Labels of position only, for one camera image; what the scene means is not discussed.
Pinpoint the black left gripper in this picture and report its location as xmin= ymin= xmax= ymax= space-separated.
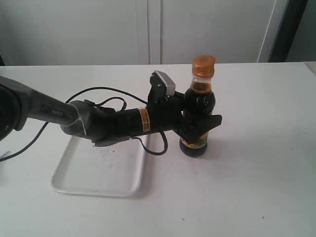
xmin=147 ymin=91 xmax=222 ymax=144

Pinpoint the dark soy sauce bottle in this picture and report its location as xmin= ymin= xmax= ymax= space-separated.
xmin=179 ymin=55 xmax=215 ymax=158

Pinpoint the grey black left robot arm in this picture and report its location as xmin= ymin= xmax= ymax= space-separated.
xmin=0 ymin=71 xmax=222 ymax=147

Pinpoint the white plastic tray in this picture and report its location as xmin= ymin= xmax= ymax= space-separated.
xmin=51 ymin=136 xmax=148 ymax=198

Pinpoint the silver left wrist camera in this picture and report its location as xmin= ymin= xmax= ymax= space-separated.
xmin=148 ymin=70 xmax=176 ymax=103

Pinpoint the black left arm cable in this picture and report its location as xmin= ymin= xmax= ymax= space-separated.
xmin=0 ymin=86 xmax=168 ymax=162

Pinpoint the dark vertical post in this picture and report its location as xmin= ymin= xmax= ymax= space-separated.
xmin=268 ymin=0 xmax=308 ymax=63

